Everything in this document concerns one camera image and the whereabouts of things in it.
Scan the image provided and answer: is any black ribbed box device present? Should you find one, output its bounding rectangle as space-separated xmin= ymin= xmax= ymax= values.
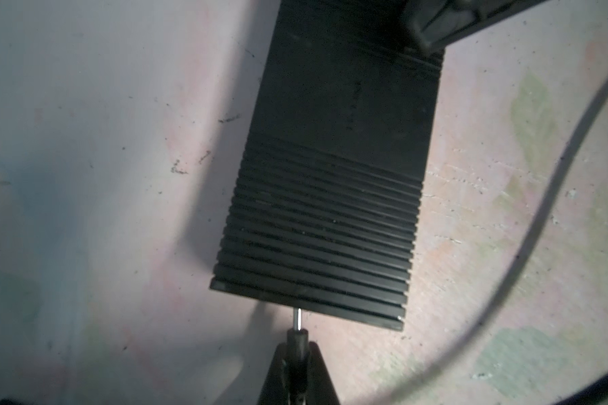
xmin=210 ymin=1 xmax=442 ymax=331

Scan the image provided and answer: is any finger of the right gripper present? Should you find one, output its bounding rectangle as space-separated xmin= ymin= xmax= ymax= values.
xmin=400 ymin=0 xmax=544 ymax=54

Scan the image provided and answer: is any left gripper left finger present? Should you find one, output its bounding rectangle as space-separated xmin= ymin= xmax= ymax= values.
xmin=257 ymin=343 xmax=289 ymax=405

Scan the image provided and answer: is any long black cable loop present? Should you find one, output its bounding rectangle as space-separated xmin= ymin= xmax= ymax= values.
xmin=364 ymin=55 xmax=608 ymax=405

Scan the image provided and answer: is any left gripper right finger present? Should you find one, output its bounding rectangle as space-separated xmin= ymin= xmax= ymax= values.
xmin=306 ymin=342 xmax=340 ymax=405

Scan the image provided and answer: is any small black adapter cable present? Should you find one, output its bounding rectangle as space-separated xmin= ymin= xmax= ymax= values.
xmin=285 ymin=307 xmax=311 ymax=405

